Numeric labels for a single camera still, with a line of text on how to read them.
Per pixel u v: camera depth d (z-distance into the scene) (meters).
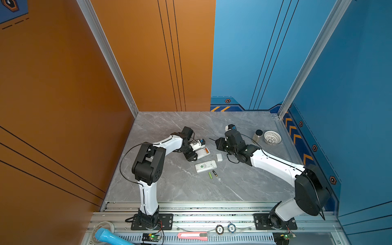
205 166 0.91
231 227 0.72
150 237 0.71
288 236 0.70
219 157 0.95
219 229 0.71
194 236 0.70
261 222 0.72
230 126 0.77
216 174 0.89
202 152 0.96
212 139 0.91
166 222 0.73
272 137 1.04
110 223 0.73
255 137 1.00
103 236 0.65
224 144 0.74
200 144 0.87
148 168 0.52
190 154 0.86
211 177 0.87
